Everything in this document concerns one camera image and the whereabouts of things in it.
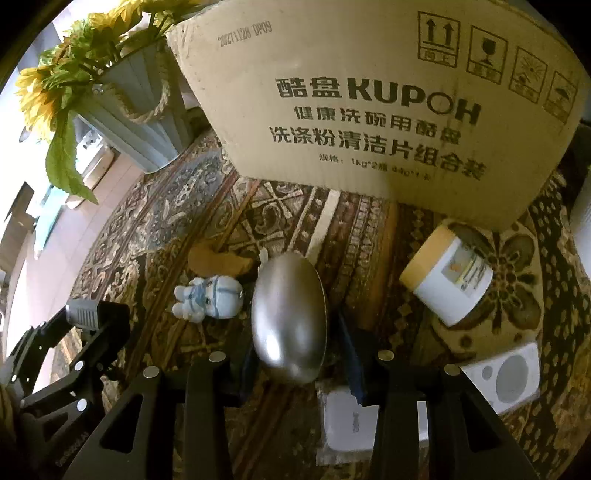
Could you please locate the white astronaut figurine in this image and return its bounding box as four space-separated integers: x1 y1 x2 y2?
172 275 245 323

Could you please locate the silver metal egg-shaped object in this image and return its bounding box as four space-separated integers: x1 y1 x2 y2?
252 251 328 385

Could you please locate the artificial sunflower bouquet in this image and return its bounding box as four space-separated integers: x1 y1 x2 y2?
16 1 206 202

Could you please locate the brown cardboard box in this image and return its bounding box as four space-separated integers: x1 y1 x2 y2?
167 1 590 230

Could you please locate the brown plush toy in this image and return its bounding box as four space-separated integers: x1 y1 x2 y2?
187 242 256 278

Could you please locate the white jar with yellow lid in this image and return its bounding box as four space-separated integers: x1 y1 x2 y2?
400 225 493 328

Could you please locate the white square speaker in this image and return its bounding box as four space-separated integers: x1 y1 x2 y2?
461 342 541 415

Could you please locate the grey ribbed flower pot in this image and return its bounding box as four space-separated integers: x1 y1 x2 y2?
76 39 193 173

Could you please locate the patterned round rug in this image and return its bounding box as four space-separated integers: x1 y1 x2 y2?
49 128 591 480

